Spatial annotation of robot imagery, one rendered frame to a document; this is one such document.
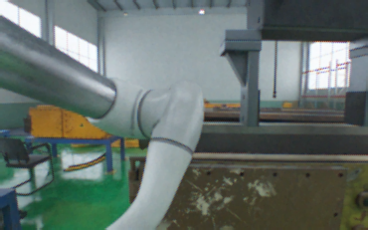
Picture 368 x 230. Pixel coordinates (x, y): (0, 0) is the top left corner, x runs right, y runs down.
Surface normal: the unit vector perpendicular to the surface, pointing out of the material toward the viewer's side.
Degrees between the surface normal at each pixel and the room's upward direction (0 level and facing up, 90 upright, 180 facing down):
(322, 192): 90
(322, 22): 90
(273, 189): 90
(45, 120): 90
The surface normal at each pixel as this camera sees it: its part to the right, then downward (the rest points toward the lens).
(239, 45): 0.00, 0.10
